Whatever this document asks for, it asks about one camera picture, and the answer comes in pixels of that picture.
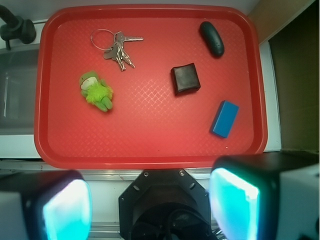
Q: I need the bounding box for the grey sink faucet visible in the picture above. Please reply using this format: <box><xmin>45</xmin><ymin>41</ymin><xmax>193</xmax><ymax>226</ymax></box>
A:
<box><xmin>0</xmin><ymin>5</ymin><xmax>37</xmax><ymax>51</ymax></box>

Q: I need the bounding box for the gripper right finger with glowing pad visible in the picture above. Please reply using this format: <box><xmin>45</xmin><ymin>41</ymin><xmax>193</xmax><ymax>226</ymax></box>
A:
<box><xmin>208</xmin><ymin>151</ymin><xmax>320</xmax><ymax>240</ymax></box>

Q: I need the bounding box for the grey sink basin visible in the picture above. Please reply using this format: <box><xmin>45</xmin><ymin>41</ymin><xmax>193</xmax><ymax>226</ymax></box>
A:
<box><xmin>0</xmin><ymin>44</ymin><xmax>39</xmax><ymax>135</ymax></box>

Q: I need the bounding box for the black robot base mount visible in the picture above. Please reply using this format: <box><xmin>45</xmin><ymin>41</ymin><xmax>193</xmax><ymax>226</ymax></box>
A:
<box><xmin>118</xmin><ymin>169</ymin><xmax>216</xmax><ymax>240</ymax></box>

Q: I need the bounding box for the silver key bunch with ring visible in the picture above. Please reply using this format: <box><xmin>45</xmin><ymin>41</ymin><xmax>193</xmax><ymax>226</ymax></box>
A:
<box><xmin>90</xmin><ymin>28</ymin><xmax>144</xmax><ymax>72</ymax></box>

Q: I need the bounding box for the dark teal oval case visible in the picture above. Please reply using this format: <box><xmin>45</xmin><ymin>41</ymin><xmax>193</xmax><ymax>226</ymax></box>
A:
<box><xmin>199</xmin><ymin>21</ymin><xmax>225</xmax><ymax>58</ymax></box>

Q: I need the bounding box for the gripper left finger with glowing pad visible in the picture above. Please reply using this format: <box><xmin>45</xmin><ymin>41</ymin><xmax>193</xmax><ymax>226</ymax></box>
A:
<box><xmin>0</xmin><ymin>170</ymin><xmax>92</xmax><ymax>240</ymax></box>

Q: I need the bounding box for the black leather wallet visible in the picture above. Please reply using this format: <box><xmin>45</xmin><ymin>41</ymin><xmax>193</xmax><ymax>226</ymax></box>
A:
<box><xmin>170</xmin><ymin>63</ymin><xmax>201</xmax><ymax>96</ymax></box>

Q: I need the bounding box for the blue rectangular block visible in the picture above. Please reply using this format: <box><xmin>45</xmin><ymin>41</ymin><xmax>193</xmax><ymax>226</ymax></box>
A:
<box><xmin>210</xmin><ymin>100</ymin><xmax>240</xmax><ymax>139</ymax></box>

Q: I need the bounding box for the green plush animal toy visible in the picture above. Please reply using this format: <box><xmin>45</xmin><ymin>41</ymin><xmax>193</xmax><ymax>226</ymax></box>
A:
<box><xmin>79</xmin><ymin>71</ymin><xmax>114</xmax><ymax>112</ymax></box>

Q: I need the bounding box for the red plastic tray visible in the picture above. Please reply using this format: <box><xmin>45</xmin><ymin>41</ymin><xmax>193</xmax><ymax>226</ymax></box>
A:
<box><xmin>34</xmin><ymin>4</ymin><xmax>268</xmax><ymax>169</ymax></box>

